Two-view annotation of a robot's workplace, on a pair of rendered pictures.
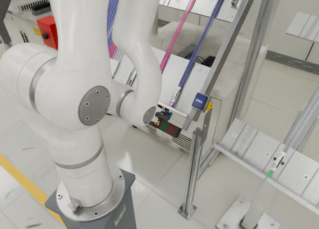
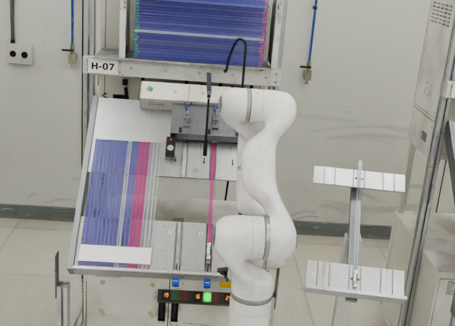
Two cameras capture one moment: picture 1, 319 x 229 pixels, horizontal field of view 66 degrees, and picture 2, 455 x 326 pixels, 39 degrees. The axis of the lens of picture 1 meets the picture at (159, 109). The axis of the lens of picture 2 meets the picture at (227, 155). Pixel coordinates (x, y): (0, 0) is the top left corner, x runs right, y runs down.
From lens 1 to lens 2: 1.60 m
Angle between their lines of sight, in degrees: 41
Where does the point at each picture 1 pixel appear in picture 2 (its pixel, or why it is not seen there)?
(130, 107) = not seen: hidden behind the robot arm
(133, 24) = not seen: hidden behind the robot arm
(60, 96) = (289, 233)
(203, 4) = (226, 170)
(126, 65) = (163, 249)
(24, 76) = (258, 230)
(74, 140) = (267, 277)
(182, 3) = (202, 172)
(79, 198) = not seen: outside the picture
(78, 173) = (267, 308)
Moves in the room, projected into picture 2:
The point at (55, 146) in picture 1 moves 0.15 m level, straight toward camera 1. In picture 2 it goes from (260, 284) to (313, 296)
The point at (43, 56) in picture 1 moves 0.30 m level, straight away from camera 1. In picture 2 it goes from (257, 218) to (162, 194)
